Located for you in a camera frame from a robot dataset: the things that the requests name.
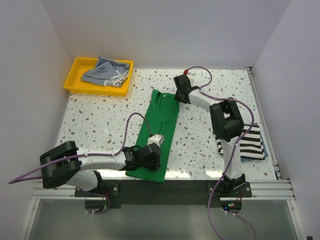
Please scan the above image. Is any green tank top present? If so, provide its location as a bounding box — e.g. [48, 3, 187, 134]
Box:
[124, 89, 181, 184]

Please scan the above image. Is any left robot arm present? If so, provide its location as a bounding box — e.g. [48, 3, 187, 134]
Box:
[39, 141, 162, 196]

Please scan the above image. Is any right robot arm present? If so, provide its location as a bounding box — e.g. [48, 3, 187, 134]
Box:
[173, 74, 246, 197]

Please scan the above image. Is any blue striped tank top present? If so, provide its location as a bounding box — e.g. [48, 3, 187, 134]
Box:
[81, 56, 130, 88]

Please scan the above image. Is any black white striped tank top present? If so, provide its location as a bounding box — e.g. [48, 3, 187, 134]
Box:
[216, 124, 266, 161]

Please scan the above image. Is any blue folded tank top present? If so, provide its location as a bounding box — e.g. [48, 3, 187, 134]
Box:
[241, 121, 270, 163]

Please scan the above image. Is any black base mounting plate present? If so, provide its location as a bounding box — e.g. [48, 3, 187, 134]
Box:
[74, 179, 253, 209]

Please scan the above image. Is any yellow plastic tray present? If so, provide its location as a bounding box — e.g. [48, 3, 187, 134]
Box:
[63, 57, 134, 97]

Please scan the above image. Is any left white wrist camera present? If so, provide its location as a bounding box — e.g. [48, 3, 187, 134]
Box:
[147, 134, 165, 147]

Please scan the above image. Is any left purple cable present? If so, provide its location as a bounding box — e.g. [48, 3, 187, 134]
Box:
[8, 112, 155, 185]

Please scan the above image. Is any aluminium frame rail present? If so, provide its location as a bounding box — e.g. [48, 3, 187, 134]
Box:
[31, 180, 296, 200]

